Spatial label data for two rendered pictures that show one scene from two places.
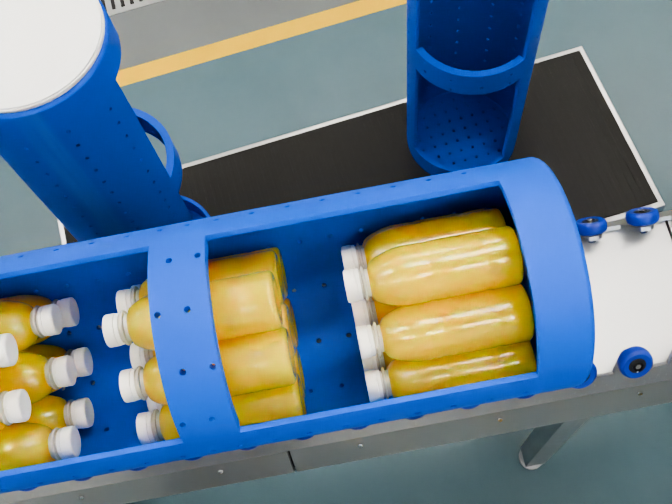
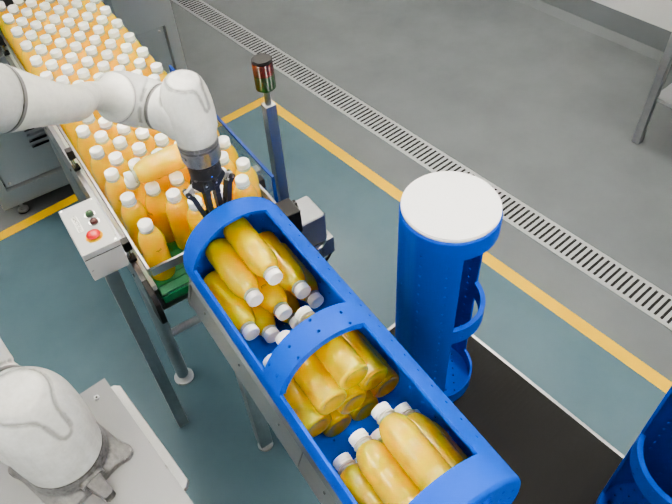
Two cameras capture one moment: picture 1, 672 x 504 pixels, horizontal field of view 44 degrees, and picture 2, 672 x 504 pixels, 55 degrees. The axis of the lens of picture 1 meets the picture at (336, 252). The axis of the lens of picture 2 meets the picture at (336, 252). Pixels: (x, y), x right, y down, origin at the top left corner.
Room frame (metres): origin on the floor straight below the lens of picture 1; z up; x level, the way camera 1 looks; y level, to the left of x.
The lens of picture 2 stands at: (-0.02, -0.49, 2.29)
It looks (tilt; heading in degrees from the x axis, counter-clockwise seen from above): 48 degrees down; 59
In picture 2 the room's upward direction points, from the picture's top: 4 degrees counter-clockwise
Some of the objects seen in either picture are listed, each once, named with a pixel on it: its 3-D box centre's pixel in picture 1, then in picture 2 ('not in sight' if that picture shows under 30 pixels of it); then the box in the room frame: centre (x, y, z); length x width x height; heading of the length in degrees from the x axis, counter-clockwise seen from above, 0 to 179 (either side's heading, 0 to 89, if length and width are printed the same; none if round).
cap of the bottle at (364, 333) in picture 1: (366, 341); (359, 438); (0.29, -0.01, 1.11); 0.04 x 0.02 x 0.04; 179
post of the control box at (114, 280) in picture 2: not in sight; (148, 350); (0.06, 0.89, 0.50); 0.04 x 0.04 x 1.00; 89
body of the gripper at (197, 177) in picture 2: not in sight; (206, 174); (0.33, 0.63, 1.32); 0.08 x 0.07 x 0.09; 179
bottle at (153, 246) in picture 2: not in sight; (155, 250); (0.19, 0.81, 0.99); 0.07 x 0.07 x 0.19
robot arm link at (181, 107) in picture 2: not in sight; (183, 107); (0.32, 0.64, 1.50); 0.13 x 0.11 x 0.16; 119
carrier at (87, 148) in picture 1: (110, 172); (439, 302); (0.92, 0.43, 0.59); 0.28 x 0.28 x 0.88
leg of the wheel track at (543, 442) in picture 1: (551, 432); not in sight; (0.27, -0.36, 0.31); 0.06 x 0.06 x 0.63; 89
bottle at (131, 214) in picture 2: not in sight; (138, 224); (0.19, 0.93, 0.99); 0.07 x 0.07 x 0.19
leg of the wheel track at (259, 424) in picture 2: not in sight; (253, 404); (0.28, 0.62, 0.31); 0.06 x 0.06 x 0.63; 89
